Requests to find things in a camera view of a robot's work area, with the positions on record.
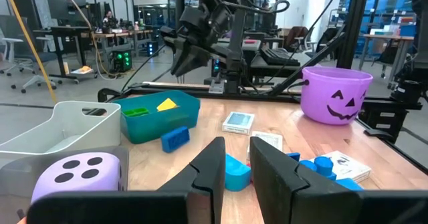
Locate person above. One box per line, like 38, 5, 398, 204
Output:
102, 9, 116, 31

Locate computer tower green lights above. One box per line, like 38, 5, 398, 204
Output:
112, 49, 134, 73

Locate yellow long plastic block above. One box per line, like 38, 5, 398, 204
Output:
156, 97, 179, 112

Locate yellow extension cable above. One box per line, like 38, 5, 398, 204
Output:
2, 0, 58, 104

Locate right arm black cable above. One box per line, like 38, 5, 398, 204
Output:
230, 0, 291, 16

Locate blue storage crate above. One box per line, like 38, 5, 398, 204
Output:
399, 25, 417, 37

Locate white office chair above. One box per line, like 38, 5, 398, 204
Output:
0, 15, 58, 94

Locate black computer keyboard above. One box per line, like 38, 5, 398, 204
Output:
260, 47, 301, 67

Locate dark blue studded block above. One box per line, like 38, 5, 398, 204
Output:
160, 126, 191, 154

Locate black device on stand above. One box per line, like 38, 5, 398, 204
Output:
389, 53, 428, 110

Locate long wooden office desk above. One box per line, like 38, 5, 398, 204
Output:
95, 29, 154, 56

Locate white plastic bin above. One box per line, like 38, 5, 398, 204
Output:
0, 100, 122, 168

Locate black standing desk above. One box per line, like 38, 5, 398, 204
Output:
33, 25, 91, 84

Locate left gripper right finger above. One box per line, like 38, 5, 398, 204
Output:
249, 136, 428, 224

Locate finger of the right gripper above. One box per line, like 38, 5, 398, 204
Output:
180, 46, 213, 77
171, 39, 188, 77

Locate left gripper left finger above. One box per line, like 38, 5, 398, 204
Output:
26, 136, 227, 224

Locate black labelled case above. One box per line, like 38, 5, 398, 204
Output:
356, 98, 404, 144

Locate wooden top table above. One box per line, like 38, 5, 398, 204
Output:
359, 33, 422, 72

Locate teal plastic bin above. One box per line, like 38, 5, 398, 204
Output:
112, 90, 201, 144

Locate bright green plastic block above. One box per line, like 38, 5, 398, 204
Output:
122, 107, 150, 118

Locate blue square plastic block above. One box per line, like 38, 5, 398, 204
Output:
334, 178, 364, 192

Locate purple pumpkin bucket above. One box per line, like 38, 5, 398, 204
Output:
300, 66, 374, 126

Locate purple foam die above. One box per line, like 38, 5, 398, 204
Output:
31, 151, 122, 205

